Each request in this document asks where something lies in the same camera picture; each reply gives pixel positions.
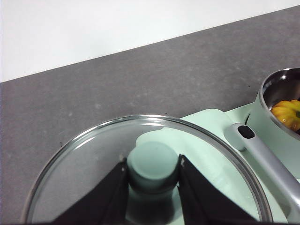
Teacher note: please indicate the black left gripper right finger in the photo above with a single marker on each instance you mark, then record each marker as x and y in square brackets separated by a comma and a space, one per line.
[201, 199]

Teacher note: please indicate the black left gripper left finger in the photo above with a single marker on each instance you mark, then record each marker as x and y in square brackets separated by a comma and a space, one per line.
[103, 197]

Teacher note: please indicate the glass lid with mint knob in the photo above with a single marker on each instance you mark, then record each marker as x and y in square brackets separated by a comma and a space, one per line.
[82, 164]

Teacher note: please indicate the yellow toy pumpkin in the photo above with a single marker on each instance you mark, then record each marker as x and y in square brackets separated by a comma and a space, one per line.
[284, 112]

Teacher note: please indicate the mint green griddle cover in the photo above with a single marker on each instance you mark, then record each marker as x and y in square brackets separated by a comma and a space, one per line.
[211, 120]

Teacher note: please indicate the mint green breakfast maker base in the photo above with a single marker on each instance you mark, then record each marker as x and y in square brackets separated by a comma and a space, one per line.
[236, 114]

